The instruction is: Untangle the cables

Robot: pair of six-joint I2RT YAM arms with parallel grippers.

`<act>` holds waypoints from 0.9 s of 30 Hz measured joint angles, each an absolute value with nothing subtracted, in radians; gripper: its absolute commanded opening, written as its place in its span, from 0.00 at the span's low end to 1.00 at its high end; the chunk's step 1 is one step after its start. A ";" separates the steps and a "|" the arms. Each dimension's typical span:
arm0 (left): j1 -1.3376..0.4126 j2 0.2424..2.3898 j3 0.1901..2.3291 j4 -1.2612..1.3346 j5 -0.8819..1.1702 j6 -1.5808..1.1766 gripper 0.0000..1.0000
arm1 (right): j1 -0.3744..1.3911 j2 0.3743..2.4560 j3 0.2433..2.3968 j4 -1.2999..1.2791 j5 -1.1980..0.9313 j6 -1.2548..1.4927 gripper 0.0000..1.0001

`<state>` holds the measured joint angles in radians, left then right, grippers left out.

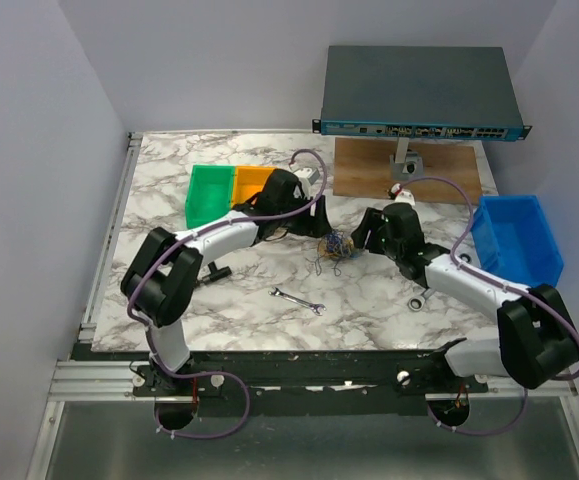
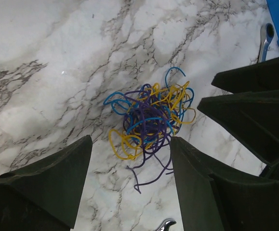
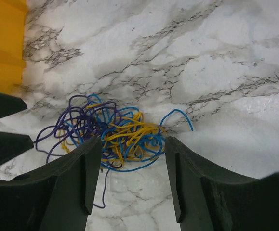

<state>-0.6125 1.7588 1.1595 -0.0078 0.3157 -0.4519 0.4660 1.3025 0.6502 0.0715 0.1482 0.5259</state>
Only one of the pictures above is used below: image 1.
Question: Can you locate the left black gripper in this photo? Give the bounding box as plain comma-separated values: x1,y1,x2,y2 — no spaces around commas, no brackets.
275,192,331,239

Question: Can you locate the blue plastic bin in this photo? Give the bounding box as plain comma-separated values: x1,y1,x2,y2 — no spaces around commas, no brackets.
471,195,564,287

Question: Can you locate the grey network switch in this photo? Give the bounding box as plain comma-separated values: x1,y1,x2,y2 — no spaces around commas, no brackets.
312,46,531,142

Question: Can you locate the aluminium frame rail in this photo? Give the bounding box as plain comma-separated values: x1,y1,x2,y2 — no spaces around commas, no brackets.
48,133,143,403

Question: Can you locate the small open-end wrench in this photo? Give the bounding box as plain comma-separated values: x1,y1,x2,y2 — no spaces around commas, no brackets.
269,287,326,316

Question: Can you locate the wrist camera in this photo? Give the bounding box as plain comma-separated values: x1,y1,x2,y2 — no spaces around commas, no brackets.
293,167,320,201
388,183,415,207

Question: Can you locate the brown wooden board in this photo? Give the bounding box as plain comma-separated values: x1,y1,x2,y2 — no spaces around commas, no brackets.
333,137,483,205

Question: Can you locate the orange plastic bin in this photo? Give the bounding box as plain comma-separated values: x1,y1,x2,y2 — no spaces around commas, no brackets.
231,165,275,206

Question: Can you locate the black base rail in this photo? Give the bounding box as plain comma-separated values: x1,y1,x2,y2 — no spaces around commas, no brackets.
58,345,488,424

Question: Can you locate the grey metal switch stand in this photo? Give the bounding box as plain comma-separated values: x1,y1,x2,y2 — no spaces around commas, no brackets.
389,138,424,182

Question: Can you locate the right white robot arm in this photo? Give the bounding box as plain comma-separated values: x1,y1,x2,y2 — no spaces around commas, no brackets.
351,203,579,392

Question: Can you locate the green plastic bin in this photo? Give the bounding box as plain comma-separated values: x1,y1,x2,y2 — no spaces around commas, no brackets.
185,165,235,229

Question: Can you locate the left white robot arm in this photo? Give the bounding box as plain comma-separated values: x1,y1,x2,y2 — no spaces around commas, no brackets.
120,169,332,395

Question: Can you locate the ratcheting combination wrench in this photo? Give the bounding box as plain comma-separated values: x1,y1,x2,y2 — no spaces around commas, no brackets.
408,289,435,312

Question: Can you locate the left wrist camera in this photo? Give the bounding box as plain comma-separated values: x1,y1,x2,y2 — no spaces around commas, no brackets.
293,167,320,201

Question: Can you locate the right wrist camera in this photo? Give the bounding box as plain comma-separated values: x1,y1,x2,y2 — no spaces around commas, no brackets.
388,183,415,207

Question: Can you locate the yellow thin cable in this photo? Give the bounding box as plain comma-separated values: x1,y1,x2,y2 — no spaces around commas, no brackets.
316,233,356,261

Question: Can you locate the black T-shaped pipe fitting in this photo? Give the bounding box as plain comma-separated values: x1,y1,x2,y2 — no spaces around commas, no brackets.
196,262,232,286

